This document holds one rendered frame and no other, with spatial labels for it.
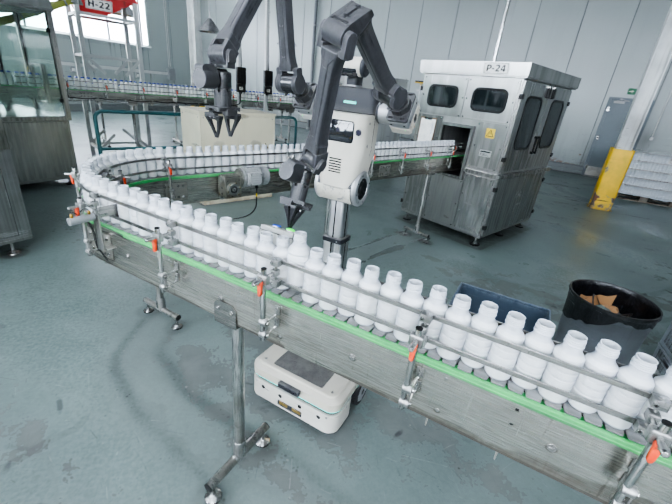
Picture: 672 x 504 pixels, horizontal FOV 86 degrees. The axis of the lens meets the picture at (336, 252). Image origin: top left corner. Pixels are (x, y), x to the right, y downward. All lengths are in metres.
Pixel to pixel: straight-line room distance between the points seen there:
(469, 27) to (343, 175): 11.89
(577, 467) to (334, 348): 0.62
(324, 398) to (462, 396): 0.98
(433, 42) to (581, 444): 12.96
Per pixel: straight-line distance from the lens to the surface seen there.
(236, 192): 2.52
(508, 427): 1.02
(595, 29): 12.98
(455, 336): 0.93
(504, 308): 1.50
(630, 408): 0.98
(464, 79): 4.72
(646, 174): 10.16
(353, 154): 1.55
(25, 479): 2.17
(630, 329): 2.53
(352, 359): 1.05
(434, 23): 13.59
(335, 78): 1.15
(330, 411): 1.87
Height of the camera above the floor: 1.58
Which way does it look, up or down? 24 degrees down
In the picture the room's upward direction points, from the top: 6 degrees clockwise
